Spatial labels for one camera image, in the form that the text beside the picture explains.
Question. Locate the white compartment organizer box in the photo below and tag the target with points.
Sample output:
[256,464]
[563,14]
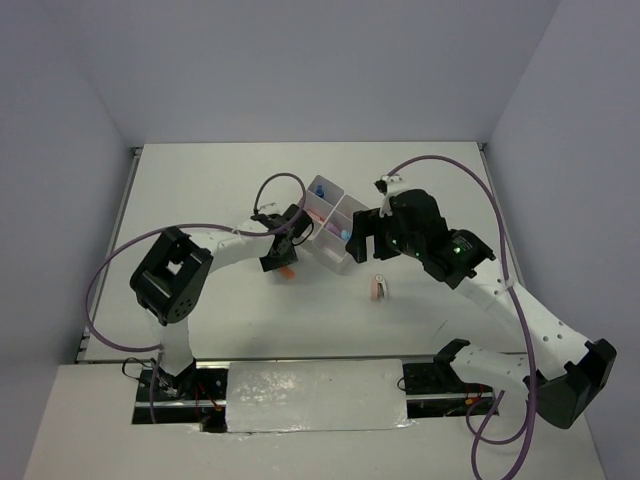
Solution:
[331,210]

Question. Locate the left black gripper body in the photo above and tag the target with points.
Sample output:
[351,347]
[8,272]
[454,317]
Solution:
[276,261]

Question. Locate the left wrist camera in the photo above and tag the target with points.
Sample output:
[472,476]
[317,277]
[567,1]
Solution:
[262,212]

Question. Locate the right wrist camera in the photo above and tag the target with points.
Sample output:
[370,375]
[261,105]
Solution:
[389,186]

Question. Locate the purple highlighter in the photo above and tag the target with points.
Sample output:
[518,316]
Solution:
[333,228]

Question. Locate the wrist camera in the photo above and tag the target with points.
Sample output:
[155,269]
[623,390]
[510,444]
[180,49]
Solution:
[389,186]
[262,212]

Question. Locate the pink small stapler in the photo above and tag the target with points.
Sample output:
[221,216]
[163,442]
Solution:
[379,288]

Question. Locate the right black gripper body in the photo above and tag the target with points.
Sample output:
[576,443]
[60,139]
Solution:
[407,242]

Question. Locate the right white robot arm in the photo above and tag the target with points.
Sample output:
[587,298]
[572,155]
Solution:
[563,370]

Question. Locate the pink highlighter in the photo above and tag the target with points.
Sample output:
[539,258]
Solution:
[315,216]

